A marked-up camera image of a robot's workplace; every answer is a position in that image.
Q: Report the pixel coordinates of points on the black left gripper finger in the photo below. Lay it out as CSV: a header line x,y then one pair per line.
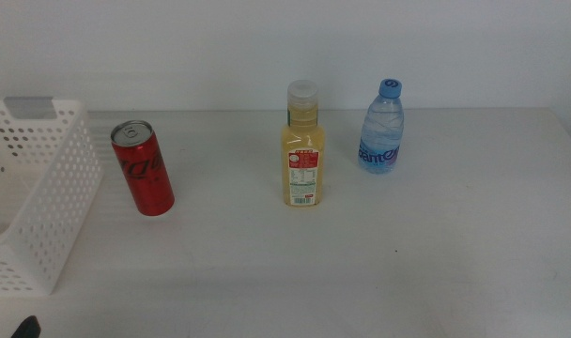
x,y
29,328

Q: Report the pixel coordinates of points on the red cola can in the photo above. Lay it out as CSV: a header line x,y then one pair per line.
x,y
144,178

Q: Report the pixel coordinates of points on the yellow juice bottle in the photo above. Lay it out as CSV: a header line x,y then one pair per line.
x,y
302,141

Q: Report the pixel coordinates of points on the clear water bottle blue cap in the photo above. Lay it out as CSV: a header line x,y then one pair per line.
x,y
381,136

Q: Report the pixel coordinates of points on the white perforated plastic basket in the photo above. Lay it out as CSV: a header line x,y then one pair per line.
x,y
68,104

